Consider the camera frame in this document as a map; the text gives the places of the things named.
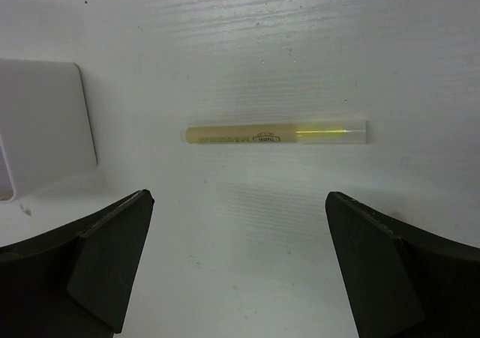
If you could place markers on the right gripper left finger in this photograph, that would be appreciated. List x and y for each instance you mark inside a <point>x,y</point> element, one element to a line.
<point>76,280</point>

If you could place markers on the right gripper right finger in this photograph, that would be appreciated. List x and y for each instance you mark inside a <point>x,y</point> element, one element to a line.
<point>402,281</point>

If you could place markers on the white divided organizer box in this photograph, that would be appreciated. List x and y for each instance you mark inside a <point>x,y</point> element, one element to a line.
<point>45,130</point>

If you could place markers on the yellow highlighter pen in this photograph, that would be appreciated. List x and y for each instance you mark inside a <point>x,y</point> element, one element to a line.
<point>314,132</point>

